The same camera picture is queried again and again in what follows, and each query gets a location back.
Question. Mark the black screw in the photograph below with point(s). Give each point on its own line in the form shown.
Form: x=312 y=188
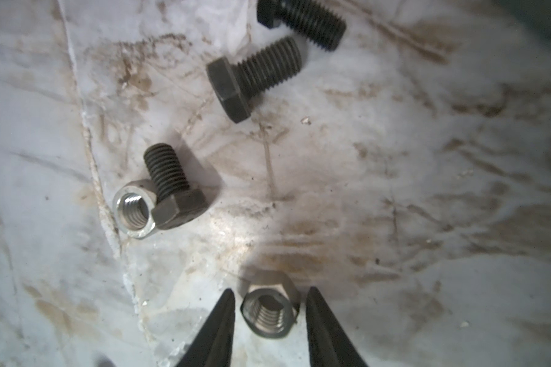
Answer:
x=177 y=201

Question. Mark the silver hex nut beside bolt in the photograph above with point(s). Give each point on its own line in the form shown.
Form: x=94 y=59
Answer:
x=132 y=208

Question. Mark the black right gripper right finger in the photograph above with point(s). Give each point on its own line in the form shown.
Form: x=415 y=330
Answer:
x=329 y=345

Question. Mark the silver hex nut small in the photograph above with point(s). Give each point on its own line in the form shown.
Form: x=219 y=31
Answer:
x=271 y=304

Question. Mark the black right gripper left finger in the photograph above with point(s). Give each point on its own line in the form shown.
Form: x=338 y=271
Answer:
x=213 y=345

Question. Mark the black hex bolt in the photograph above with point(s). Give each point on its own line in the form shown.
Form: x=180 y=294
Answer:
x=236 y=84
x=308 y=18

